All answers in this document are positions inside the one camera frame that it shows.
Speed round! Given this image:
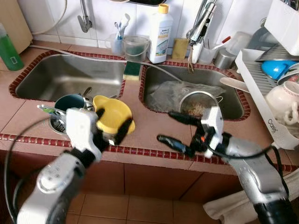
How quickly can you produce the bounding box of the steel strainer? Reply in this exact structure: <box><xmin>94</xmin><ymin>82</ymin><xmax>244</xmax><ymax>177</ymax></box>
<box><xmin>179</xmin><ymin>91</ymin><xmax>224</xmax><ymax>117</ymax></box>

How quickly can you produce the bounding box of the clear toothbrush cup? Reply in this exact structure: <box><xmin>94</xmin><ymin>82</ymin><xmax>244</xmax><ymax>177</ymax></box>
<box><xmin>105</xmin><ymin>34</ymin><xmax>124</xmax><ymax>56</ymax></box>

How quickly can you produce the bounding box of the steel sprayer faucet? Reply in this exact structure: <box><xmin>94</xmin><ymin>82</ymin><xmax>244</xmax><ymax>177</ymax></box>
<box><xmin>187</xmin><ymin>0</ymin><xmax>218</xmax><ymax>63</ymax></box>

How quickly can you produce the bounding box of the steel sink basin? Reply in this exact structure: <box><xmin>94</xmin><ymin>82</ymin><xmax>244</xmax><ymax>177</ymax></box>
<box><xmin>139</xmin><ymin>63</ymin><xmax>250</xmax><ymax>122</ymax></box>
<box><xmin>9</xmin><ymin>50</ymin><xmax>127</xmax><ymax>102</ymax></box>

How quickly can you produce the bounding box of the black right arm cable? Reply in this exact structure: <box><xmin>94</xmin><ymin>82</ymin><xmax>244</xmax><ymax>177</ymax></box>
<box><xmin>204</xmin><ymin>135</ymin><xmax>291</xmax><ymax>199</ymax></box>

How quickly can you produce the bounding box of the clear utensil cup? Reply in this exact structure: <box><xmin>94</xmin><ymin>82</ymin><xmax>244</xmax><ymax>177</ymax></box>
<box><xmin>199</xmin><ymin>41</ymin><xmax>220</xmax><ymax>65</ymax></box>

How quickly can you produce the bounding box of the yellow plastic bowl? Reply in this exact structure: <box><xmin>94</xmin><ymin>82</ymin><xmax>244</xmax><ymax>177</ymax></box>
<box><xmin>93</xmin><ymin>95</ymin><xmax>136</xmax><ymax>135</ymax></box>

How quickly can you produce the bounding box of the steel cup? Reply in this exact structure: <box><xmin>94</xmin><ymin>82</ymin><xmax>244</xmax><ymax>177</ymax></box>
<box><xmin>215</xmin><ymin>47</ymin><xmax>236</xmax><ymax>70</ymax></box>

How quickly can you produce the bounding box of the white cutlery holder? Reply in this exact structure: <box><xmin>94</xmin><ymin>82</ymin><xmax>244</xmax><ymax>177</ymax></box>
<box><xmin>264</xmin><ymin>0</ymin><xmax>299</xmax><ymax>56</ymax></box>

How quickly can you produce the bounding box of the white dish rack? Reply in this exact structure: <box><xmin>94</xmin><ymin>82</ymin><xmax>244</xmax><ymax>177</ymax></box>
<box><xmin>235</xmin><ymin>47</ymin><xmax>299</xmax><ymax>151</ymax></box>

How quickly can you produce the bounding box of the white detergent bottle yellow cap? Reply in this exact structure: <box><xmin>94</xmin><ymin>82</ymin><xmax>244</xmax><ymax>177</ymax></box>
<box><xmin>149</xmin><ymin>4</ymin><xmax>173</xmax><ymax>64</ymax></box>

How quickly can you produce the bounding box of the green liquid soap bottle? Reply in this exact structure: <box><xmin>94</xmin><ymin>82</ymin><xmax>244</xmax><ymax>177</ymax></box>
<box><xmin>0</xmin><ymin>23</ymin><xmax>24</xmax><ymax>71</ymax></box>

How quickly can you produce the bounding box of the steel wall faucet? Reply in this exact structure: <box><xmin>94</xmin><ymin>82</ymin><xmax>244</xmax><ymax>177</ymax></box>
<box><xmin>77</xmin><ymin>0</ymin><xmax>93</xmax><ymax>33</ymax></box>

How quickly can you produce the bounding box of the white curved faucet tube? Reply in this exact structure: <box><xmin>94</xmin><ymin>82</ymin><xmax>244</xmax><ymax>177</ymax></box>
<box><xmin>32</xmin><ymin>0</ymin><xmax>67</xmax><ymax>35</ymax></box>

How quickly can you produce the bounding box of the white patterned bowl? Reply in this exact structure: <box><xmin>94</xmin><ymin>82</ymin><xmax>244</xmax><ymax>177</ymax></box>
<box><xmin>279</xmin><ymin>63</ymin><xmax>299</xmax><ymax>85</ymax></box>

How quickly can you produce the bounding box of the clear plastic tub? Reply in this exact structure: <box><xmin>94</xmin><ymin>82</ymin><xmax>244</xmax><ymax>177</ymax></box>
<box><xmin>229</xmin><ymin>32</ymin><xmax>253</xmax><ymax>56</ymax></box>

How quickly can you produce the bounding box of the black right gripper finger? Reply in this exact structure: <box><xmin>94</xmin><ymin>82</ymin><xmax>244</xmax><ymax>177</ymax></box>
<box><xmin>167</xmin><ymin>111</ymin><xmax>204</xmax><ymax>127</ymax></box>
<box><xmin>157</xmin><ymin>134</ymin><xmax>194</xmax><ymax>157</ymax></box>

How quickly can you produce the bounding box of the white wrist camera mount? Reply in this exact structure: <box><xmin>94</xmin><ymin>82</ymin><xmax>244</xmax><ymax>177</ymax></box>
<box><xmin>65</xmin><ymin>108</ymin><xmax>104</xmax><ymax>152</ymax></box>
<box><xmin>201</xmin><ymin>106</ymin><xmax>225</xmax><ymax>146</ymax></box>

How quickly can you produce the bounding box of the green and yellow sponge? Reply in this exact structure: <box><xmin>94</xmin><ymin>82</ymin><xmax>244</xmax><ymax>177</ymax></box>
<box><xmin>124</xmin><ymin>61</ymin><xmax>142</xmax><ymax>81</ymax></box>

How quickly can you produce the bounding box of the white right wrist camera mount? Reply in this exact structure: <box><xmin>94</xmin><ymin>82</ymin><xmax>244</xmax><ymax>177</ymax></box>
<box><xmin>201</xmin><ymin>106</ymin><xmax>225</xmax><ymax>146</ymax></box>

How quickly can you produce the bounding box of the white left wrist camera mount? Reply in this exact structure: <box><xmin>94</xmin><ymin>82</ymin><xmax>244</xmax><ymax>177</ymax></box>
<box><xmin>65</xmin><ymin>108</ymin><xmax>104</xmax><ymax>152</ymax></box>

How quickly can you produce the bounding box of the white towel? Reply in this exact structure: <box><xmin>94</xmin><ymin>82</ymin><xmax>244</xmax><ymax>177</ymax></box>
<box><xmin>203</xmin><ymin>168</ymin><xmax>299</xmax><ymax>224</ymax></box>

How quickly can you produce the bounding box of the blue bowl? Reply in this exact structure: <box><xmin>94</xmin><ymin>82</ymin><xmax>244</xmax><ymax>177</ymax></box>
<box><xmin>261</xmin><ymin>60</ymin><xmax>296</xmax><ymax>81</ymax></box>

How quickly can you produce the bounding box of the cream wooden spatula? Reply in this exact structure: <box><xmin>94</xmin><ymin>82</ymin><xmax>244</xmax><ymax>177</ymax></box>
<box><xmin>220</xmin><ymin>77</ymin><xmax>250</xmax><ymax>93</ymax></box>

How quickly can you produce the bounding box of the white counter hose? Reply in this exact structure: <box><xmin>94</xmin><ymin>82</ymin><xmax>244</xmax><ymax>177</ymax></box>
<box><xmin>28</xmin><ymin>44</ymin><xmax>184</xmax><ymax>83</ymax></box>

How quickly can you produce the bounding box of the teal ceramic mug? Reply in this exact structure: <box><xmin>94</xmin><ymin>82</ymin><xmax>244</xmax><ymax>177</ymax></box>
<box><xmin>54</xmin><ymin>94</ymin><xmax>87</xmax><ymax>112</ymax></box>

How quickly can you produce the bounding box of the grey metal tray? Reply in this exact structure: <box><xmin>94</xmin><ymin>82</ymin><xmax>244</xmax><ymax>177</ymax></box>
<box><xmin>248</xmin><ymin>27</ymin><xmax>294</xmax><ymax>62</ymax></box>

